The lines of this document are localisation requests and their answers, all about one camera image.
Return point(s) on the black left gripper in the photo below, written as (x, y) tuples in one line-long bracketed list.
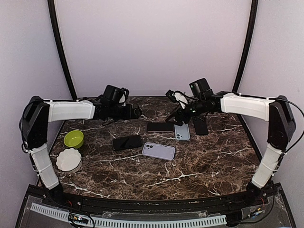
[(136, 108)]

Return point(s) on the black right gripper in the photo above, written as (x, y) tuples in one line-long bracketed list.
[(177, 113)]

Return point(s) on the white silicone phone case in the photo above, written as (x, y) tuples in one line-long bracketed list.
[(158, 151)]

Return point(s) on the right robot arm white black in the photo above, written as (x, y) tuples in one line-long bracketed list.
[(275, 112)]

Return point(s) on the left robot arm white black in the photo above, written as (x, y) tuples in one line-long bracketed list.
[(39, 113)]

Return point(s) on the green bowl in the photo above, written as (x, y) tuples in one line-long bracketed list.
[(74, 139)]

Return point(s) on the white fluted bowl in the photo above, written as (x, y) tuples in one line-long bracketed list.
[(69, 160)]

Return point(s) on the small circuit board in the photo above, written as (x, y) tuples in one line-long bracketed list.
[(77, 219)]

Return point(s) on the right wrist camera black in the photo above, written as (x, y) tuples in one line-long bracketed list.
[(177, 97)]

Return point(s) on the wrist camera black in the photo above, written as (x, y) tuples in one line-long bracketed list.
[(124, 96), (177, 97)]

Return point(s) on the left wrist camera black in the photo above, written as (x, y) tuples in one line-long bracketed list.
[(124, 96)]

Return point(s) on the black table edge rail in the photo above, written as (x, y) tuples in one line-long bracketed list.
[(230, 204)]

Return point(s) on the white slotted cable duct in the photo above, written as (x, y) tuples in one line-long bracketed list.
[(128, 220)]

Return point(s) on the black right frame post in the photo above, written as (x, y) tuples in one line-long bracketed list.
[(247, 44)]

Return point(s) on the black frame post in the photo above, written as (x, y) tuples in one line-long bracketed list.
[(60, 48), (247, 44)]

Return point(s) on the black left frame post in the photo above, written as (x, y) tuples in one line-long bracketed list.
[(60, 48)]

